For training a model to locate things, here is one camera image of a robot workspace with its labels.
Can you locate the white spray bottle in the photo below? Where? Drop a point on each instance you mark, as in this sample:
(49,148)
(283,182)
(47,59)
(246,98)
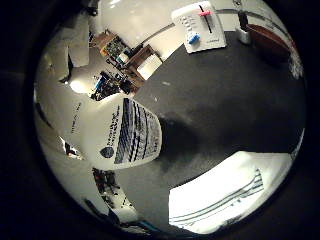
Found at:
(100,133)

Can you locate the white striped cloth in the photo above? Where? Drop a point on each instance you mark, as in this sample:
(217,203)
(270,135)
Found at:
(220,193)

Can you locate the small blue screen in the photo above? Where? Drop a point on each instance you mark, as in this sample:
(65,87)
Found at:
(99,81)

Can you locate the wooden shelf unit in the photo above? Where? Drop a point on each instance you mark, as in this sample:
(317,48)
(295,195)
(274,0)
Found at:
(126,56)

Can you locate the white slider board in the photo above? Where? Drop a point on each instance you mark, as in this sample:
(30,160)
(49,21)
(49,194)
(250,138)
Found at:
(200,28)

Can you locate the small white black device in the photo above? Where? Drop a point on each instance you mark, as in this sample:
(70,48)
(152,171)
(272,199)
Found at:
(243,31)

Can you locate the brown wooden bowl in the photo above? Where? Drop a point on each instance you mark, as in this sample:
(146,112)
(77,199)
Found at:
(270,41)

